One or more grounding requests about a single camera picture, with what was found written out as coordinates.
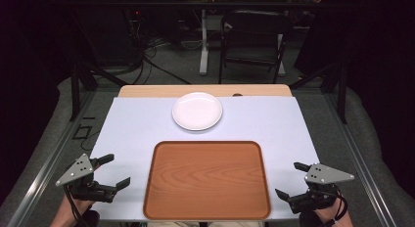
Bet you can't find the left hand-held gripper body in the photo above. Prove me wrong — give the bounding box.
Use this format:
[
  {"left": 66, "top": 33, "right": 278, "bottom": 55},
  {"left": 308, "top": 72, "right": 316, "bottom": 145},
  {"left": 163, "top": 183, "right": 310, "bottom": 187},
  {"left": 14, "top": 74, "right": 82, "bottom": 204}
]
[{"left": 55, "top": 153, "right": 117, "bottom": 204}]

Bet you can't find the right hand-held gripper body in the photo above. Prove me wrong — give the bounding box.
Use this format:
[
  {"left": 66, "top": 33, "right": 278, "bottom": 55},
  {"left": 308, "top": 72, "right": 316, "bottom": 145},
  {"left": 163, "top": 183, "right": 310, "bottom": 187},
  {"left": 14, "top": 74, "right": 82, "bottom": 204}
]
[{"left": 288, "top": 163, "right": 355, "bottom": 214}]

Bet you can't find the brown wooden tray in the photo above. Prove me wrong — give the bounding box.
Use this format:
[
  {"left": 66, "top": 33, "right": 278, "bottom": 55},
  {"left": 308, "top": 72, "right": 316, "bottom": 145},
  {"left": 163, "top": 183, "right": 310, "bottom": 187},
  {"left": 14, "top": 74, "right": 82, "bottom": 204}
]
[{"left": 142, "top": 140, "right": 272, "bottom": 221}]

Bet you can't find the white round plate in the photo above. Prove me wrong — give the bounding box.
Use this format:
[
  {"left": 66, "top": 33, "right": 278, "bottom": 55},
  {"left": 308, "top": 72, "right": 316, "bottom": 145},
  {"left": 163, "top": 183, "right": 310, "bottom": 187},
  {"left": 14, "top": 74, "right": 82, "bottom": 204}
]
[{"left": 171, "top": 91, "right": 224, "bottom": 132}]

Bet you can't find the person's left hand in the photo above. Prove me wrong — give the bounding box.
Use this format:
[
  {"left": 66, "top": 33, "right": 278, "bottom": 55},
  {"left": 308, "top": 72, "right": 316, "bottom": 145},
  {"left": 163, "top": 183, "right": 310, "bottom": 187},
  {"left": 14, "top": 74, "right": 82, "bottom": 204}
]
[{"left": 63, "top": 195, "right": 96, "bottom": 219}]

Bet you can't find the person's right hand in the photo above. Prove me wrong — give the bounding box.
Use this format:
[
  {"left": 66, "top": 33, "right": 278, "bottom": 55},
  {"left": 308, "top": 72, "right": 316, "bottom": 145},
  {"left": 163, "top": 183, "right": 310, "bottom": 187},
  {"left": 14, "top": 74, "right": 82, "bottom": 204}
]
[{"left": 313, "top": 197, "right": 349, "bottom": 224}]

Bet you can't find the pale blue table mat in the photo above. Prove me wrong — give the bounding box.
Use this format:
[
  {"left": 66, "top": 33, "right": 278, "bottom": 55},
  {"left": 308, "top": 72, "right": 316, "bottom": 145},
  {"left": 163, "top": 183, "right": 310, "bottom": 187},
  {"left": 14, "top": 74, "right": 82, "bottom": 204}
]
[{"left": 89, "top": 96, "right": 321, "bottom": 222}]

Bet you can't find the black metal stand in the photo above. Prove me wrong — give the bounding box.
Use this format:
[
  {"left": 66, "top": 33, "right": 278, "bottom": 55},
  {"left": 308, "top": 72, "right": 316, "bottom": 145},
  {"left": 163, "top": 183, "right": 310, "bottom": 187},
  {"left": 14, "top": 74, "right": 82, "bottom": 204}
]
[
  {"left": 289, "top": 61, "right": 348, "bottom": 125},
  {"left": 69, "top": 62, "right": 129, "bottom": 122}
]

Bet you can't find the white-legged wooden desk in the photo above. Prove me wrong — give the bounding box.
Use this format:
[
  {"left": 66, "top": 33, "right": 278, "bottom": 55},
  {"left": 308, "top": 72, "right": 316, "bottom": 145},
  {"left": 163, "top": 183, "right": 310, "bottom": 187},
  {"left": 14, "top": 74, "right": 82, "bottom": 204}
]
[{"left": 180, "top": 0, "right": 329, "bottom": 76}]

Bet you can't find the black folding chair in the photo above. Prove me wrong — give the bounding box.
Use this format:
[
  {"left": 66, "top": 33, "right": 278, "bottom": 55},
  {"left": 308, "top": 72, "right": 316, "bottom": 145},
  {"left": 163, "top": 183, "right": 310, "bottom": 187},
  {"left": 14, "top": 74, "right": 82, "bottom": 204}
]
[{"left": 219, "top": 10, "right": 294, "bottom": 85}]

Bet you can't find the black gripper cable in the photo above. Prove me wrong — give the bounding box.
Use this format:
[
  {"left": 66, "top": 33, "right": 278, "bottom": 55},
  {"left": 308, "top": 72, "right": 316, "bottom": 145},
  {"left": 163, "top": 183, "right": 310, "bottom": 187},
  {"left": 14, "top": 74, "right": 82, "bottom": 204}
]
[
  {"left": 333, "top": 191, "right": 349, "bottom": 222},
  {"left": 63, "top": 184, "right": 84, "bottom": 227}
]

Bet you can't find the aluminium floor rail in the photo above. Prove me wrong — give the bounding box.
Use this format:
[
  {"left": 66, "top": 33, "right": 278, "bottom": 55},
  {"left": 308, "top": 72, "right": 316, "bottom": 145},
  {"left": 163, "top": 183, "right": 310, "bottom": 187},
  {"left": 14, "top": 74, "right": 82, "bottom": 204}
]
[
  {"left": 325, "top": 89, "right": 398, "bottom": 227},
  {"left": 6, "top": 89, "right": 96, "bottom": 227}
]

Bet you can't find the bundle of floor cables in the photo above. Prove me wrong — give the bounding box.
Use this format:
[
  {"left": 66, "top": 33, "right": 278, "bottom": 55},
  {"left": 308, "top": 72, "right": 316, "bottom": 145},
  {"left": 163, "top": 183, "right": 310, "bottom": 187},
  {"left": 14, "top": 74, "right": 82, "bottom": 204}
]
[{"left": 128, "top": 11, "right": 193, "bottom": 86}]

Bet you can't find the black horizontal frame bar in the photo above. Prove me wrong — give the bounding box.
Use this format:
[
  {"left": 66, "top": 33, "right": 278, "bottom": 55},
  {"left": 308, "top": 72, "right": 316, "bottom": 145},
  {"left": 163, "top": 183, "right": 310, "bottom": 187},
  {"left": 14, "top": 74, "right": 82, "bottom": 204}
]
[{"left": 48, "top": 1, "right": 327, "bottom": 9}]

